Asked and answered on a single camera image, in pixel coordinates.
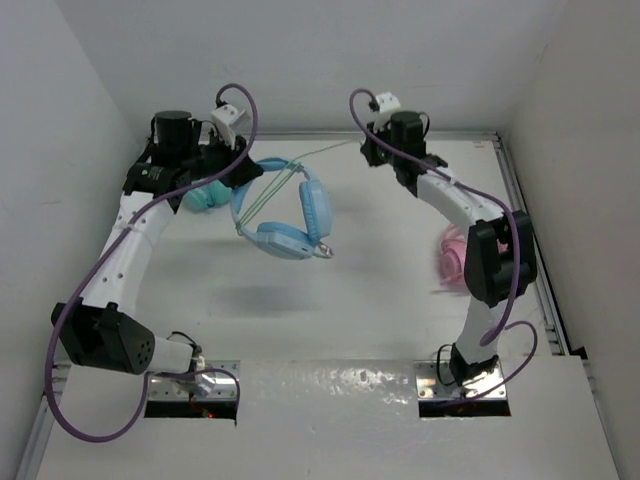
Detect pink headphones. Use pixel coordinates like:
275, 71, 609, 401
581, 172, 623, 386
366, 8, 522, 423
432, 223, 511, 296

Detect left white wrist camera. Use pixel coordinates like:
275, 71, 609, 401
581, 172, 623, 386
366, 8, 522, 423
210, 103, 250, 149

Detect green headphone cable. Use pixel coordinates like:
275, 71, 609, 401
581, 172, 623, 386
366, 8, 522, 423
234, 139, 366, 236

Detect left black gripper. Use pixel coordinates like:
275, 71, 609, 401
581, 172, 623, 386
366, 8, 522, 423
178, 127, 261, 189

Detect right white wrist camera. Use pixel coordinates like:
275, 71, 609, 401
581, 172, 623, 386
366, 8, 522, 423
369, 92, 401, 128

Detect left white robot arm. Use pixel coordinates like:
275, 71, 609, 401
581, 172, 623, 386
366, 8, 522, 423
45, 112, 258, 380

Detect metal base plate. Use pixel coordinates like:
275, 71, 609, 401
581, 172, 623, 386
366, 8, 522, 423
414, 359, 507, 402
148, 361, 239, 402

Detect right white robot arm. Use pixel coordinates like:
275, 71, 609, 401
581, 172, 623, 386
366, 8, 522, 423
361, 111, 537, 385

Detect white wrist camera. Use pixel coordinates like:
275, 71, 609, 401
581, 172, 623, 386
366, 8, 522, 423
210, 103, 250, 149
369, 92, 401, 128

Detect teal headphones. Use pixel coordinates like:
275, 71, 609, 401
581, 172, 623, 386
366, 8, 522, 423
182, 180, 232, 213

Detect white front cover board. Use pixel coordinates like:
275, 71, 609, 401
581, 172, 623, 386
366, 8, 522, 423
38, 357, 617, 479

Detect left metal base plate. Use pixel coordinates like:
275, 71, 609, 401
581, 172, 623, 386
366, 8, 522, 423
148, 361, 239, 402

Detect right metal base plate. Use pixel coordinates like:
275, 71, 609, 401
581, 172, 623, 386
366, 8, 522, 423
414, 359, 507, 402

